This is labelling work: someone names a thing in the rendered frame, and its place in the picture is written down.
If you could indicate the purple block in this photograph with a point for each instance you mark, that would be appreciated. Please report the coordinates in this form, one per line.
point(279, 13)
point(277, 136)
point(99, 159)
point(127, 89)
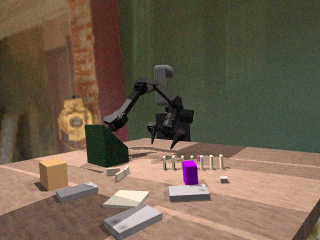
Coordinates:
point(190, 173)

